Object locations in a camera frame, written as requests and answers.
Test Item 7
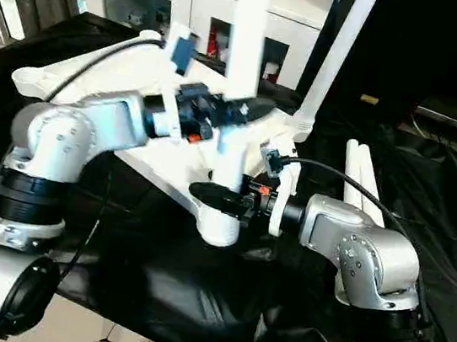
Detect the white plastic table leg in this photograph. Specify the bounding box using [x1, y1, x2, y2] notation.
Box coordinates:
[337, 139, 372, 209]
[207, 0, 274, 196]
[285, 0, 382, 152]
[347, 141, 398, 229]

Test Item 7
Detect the white plastic table top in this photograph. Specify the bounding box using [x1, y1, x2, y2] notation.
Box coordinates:
[0, 12, 319, 258]

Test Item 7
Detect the small white jar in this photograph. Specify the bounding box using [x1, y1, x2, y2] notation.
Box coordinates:
[262, 61, 279, 82]

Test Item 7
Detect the red package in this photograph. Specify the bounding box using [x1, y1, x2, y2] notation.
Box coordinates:
[207, 24, 223, 59]

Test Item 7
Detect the black plastic mat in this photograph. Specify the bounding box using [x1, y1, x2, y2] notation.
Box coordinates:
[0, 0, 457, 342]

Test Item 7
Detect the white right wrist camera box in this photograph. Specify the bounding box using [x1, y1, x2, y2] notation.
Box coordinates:
[247, 139, 304, 239]

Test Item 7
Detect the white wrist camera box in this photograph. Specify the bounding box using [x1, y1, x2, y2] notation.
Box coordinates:
[131, 17, 204, 142]
[247, 139, 304, 239]

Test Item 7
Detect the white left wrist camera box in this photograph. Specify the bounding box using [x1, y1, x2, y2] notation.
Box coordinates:
[131, 17, 204, 142]

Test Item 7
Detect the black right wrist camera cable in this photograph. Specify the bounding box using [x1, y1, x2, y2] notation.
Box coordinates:
[245, 152, 457, 342]

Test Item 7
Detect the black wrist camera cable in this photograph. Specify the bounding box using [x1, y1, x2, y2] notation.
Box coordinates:
[24, 23, 166, 291]
[245, 152, 457, 342]

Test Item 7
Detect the black left wrist camera cable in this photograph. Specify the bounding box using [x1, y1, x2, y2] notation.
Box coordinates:
[24, 23, 166, 291]

